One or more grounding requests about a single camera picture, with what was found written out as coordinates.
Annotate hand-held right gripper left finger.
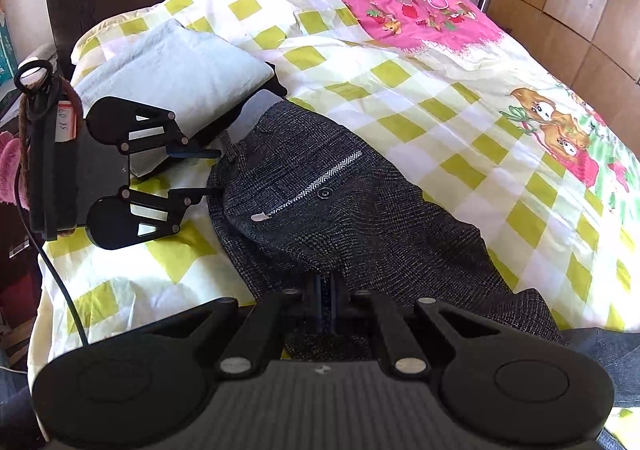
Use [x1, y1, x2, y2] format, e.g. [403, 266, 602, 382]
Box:
[142, 274, 329, 377]

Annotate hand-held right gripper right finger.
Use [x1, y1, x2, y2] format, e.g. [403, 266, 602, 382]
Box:
[331, 274, 507, 377]

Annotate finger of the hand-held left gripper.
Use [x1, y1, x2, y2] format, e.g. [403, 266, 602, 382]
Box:
[119, 186, 224, 239]
[119, 104, 222, 161]

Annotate light blue pillow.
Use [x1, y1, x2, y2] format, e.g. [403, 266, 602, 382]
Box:
[72, 20, 276, 181]

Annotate teal printed box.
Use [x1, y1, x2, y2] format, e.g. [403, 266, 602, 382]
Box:
[0, 0, 21, 85]

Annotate bed with checkered quilt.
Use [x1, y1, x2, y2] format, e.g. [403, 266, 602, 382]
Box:
[27, 0, 640, 381]

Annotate person's left leg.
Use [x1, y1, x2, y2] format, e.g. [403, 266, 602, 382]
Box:
[0, 345, 51, 450]

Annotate person's leg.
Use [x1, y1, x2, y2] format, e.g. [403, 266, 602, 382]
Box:
[0, 345, 51, 450]
[560, 327, 640, 411]

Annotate person's right leg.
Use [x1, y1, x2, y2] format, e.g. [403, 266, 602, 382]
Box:
[560, 327, 640, 411]

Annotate wooden wardrobe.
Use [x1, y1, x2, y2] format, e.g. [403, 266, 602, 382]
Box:
[487, 0, 640, 95]

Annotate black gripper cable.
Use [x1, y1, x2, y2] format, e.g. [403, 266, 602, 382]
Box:
[15, 165, 91, 348]

